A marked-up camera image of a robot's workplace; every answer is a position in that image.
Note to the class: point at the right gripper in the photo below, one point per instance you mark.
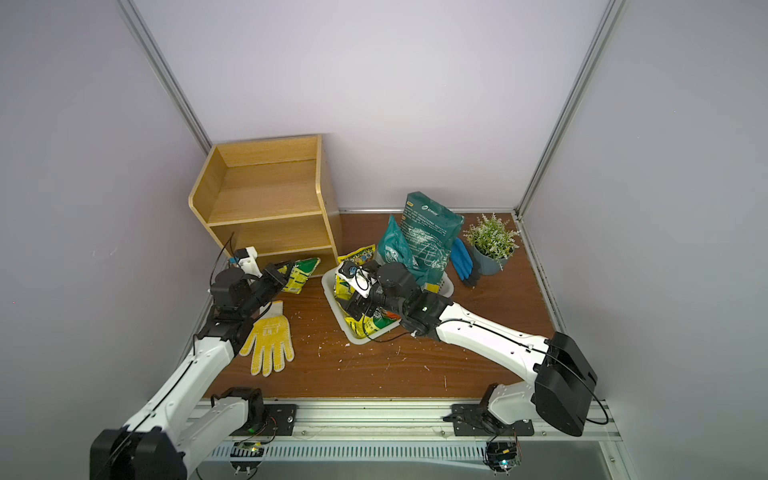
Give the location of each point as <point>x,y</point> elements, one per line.
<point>357,305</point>

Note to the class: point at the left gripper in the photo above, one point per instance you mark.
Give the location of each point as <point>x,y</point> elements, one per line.
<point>274,279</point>

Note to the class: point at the yellow packet shelf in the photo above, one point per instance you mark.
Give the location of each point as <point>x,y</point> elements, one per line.
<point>367,326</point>
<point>298,273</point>
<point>343,291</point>
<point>359,256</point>

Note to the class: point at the yellow packet bottom shelf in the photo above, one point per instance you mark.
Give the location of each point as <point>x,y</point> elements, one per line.
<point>367,326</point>
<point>298,273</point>

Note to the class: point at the white plastic basket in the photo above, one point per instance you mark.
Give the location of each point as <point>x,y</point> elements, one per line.
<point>446,289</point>

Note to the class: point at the green yellow fertilizer bag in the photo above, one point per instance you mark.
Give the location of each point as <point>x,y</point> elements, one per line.
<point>430,230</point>

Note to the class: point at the green orange fertilizer bag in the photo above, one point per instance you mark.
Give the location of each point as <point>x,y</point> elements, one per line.
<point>393,247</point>

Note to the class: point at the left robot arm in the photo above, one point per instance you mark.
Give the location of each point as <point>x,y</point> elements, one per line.
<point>159,442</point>

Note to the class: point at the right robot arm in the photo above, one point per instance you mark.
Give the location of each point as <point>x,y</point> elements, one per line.
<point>558,383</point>

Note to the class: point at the wooden three-tier shelf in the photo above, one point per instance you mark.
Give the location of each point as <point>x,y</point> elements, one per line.
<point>275,195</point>

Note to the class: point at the yellow knit work glove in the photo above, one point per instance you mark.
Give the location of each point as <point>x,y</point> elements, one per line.
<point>269,343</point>

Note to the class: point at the blue rubber glove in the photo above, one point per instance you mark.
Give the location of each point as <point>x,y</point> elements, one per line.
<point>464,264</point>

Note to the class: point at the potted green plant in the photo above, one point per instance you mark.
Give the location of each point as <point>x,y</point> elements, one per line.
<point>492,242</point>

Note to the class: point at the left controller board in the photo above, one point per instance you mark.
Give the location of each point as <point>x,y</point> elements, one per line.
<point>246,457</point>

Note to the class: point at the controller board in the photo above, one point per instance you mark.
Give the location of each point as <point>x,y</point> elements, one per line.
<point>502,456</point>
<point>246,457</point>

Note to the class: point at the right controller board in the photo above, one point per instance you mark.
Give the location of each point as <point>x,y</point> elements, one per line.
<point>502,456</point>

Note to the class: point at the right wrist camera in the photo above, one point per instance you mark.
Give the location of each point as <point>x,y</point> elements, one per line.
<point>356,277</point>

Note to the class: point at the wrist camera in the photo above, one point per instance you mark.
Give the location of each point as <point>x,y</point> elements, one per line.
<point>356,277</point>
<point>246,260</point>

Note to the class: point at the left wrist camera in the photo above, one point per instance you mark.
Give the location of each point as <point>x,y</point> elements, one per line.
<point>246,260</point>

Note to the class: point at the aluminium mounting rail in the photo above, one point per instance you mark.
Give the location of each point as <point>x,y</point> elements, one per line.
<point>351,419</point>

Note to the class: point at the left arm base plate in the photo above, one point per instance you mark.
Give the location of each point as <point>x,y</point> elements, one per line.
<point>270,419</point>

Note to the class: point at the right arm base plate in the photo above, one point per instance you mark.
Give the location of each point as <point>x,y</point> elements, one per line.
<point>474,420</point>

